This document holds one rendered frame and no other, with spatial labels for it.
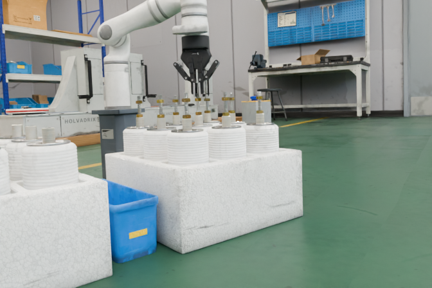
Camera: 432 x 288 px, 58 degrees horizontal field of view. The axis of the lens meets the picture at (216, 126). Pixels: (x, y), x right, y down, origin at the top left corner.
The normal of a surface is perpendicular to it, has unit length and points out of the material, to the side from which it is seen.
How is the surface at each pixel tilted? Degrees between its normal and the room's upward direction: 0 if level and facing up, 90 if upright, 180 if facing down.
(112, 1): 90
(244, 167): 90
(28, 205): 90
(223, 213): 90
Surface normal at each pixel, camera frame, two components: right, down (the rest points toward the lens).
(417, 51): -0.52, 0.07
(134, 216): 0.64, 0.06
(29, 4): 0.88, 0.19
